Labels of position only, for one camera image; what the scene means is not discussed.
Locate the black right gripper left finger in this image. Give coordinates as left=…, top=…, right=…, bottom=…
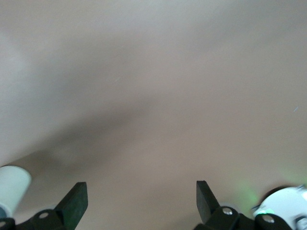
left=21, top=182, right=89, bottom=230

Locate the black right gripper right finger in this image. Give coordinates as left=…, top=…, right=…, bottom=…
left=196, top=180, right=255, bottom=230

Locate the white ceramic mug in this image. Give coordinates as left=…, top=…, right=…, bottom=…
left=0, top=165, right=32, bottom=218

